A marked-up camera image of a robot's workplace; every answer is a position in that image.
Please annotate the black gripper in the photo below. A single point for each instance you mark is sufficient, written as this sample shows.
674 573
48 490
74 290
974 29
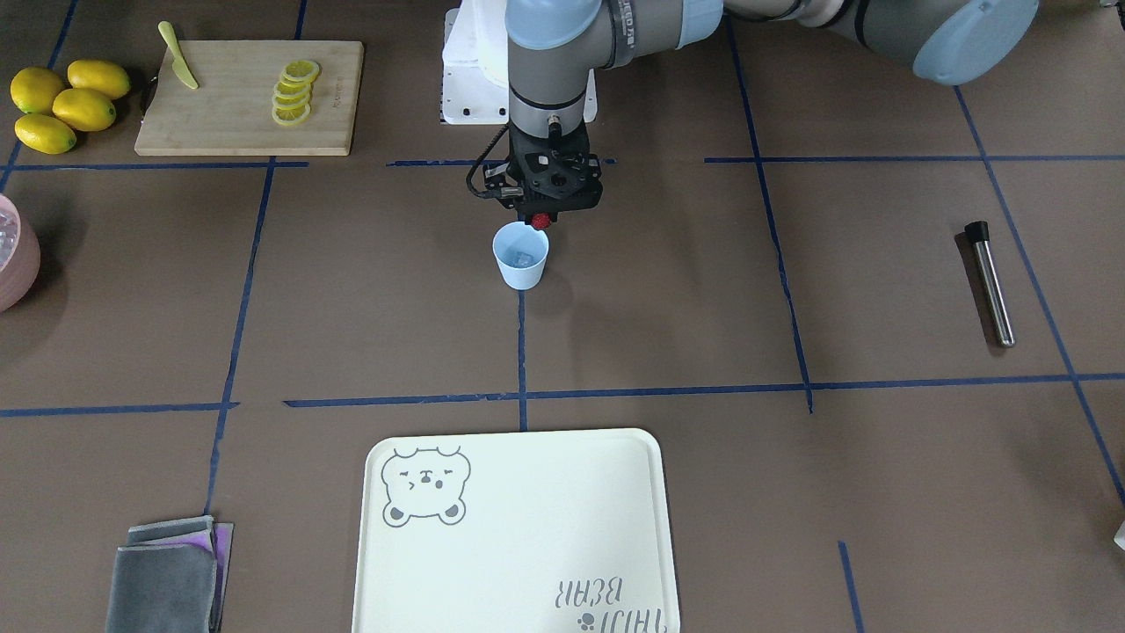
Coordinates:
591 164

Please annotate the red strawberry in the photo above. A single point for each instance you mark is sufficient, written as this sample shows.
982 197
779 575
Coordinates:
540 221

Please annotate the steel muddler with black cap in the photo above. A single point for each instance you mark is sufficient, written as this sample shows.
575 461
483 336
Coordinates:
978 236

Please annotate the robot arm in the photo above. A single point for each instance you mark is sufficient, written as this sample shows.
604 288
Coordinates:
946 42

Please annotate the light blue plastic cup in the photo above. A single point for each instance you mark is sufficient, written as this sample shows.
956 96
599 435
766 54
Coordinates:
519 236

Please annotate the pink bowl of ice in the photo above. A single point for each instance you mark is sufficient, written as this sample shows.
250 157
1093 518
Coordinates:
21 255

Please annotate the lemon slices row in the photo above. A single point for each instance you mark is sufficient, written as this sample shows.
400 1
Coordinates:
291 101

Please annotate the wooden cutting board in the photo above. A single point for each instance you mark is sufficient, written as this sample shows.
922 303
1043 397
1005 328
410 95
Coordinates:
230 113

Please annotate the cream bear serving tray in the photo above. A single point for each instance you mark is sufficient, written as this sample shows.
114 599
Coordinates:
564 531

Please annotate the yellow plastic knife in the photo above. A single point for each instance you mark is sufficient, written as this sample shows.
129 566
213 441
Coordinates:
179 65

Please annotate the yellow lemon top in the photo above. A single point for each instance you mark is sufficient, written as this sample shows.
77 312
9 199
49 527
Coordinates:
102 76
34 89

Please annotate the yellow lemon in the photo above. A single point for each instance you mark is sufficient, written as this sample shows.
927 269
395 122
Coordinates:
102 76
34 89
85 110
45 133

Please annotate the yellow lemon middle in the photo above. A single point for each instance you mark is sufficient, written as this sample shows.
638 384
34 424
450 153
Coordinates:
85 110

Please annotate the yellow lemon bottom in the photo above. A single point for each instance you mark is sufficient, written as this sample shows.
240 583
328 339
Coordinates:
45 133

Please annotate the grey folded cloth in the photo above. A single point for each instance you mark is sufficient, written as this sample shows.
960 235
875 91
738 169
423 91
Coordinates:
171 576

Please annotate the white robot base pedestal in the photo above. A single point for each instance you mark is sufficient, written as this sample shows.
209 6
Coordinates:
475 70

